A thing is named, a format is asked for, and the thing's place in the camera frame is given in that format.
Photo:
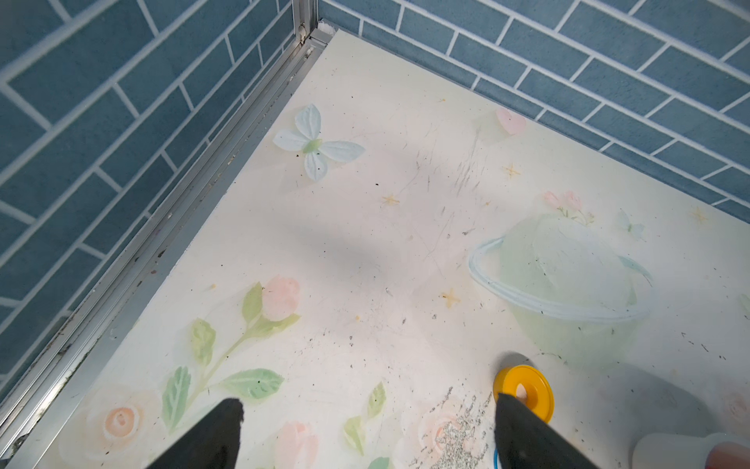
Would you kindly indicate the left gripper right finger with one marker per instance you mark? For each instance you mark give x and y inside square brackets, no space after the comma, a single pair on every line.
[523,440]

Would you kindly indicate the small yellow tape roll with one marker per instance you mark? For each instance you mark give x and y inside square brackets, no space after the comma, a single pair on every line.
[528,385]

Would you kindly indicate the white plastic storage box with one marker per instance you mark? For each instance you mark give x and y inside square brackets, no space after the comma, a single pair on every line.
[718,450]

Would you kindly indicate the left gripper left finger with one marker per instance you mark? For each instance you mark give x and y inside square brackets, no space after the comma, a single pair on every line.
[212,443]

